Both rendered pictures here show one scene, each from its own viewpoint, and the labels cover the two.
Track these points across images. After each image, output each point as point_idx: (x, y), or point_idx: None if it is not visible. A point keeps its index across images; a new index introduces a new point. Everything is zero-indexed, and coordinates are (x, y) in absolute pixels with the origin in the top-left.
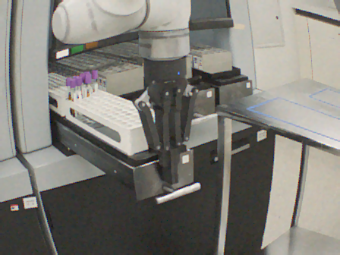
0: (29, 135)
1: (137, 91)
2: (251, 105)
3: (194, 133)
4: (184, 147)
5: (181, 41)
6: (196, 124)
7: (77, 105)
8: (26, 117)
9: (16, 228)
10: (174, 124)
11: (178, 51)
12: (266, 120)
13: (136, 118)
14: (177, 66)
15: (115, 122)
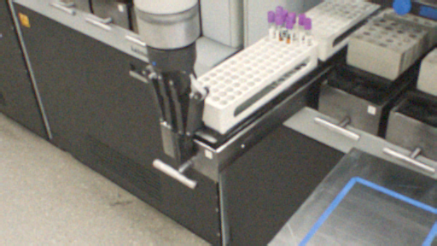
0: (253, 39)
1: (368, 77)
2: (373, 181)
3: (412, 167)
4: (212, 143)
5: (147, 27)
6: (391, 156)
7: (257, 42)
8: (252, 19)
9: None
10: (176, 111)
11: (145, 38)
12: (313, 202)
13: (217, 89)
14: (152, 55)
15: (201, 79)
